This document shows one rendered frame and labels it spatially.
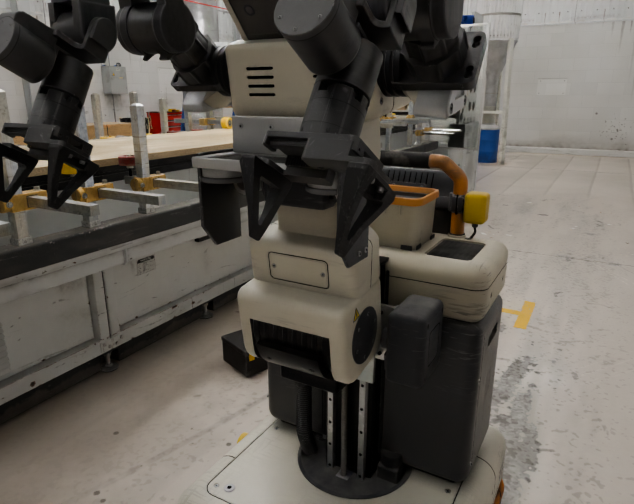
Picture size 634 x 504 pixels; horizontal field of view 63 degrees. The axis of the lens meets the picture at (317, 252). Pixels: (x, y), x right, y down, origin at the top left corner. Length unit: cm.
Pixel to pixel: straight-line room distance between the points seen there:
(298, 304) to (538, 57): 1090
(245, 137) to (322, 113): 41
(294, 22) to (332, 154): 11
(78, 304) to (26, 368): 29
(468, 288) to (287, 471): 62
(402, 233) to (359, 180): 70
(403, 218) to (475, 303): 23
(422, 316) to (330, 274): 20
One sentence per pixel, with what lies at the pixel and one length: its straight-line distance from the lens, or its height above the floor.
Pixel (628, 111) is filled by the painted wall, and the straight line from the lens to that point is 1150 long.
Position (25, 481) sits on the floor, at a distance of 195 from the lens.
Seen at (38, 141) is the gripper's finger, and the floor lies 108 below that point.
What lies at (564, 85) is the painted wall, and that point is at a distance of 1154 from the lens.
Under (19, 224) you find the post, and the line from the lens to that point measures 178.
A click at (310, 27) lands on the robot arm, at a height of 119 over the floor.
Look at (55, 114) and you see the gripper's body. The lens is 78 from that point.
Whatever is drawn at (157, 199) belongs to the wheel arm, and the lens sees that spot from 172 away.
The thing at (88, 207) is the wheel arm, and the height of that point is 84.
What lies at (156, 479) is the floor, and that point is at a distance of 181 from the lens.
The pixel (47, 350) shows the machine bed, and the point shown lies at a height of 21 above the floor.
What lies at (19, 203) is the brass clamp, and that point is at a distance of 176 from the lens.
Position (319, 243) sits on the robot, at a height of 89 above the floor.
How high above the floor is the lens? 114
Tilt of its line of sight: 17 degrees down
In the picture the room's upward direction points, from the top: straight up
